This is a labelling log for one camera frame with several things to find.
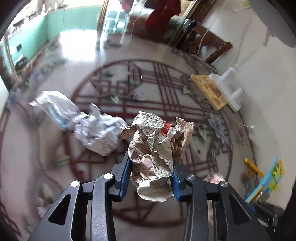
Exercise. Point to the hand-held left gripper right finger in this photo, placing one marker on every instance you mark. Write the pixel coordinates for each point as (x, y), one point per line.
(175, 186)

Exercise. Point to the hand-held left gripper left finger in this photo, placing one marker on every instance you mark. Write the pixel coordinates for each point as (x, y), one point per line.
(123, 172)

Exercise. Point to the crumpled white newspaper sheet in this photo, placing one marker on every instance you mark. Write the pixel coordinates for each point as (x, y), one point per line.
(99, 136)

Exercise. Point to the yellow stick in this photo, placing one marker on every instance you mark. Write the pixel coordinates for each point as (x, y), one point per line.
(254, 167)

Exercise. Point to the colourful toy block set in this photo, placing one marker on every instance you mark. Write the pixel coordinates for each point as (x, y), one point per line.
(269, 183)

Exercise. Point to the crumpled white plastic bag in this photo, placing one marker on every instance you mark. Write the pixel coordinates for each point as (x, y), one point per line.
(55, 104)

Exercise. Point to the yellow patterned board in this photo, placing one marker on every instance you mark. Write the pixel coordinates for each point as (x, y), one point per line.
(208, 88)

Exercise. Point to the white plastic stand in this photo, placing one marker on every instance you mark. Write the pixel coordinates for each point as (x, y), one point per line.
(227, 90)

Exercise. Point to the dark wooden chair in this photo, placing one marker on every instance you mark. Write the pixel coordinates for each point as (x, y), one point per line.
(215, 46)

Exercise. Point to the stack of clear containers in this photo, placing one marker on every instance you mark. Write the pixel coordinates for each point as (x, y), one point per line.
(114, 20)

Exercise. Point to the teal kitchen cabinets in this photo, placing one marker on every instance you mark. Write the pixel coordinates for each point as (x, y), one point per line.
(69, 20)

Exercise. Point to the red hanging garment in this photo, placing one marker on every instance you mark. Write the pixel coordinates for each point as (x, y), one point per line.
(161, 14)

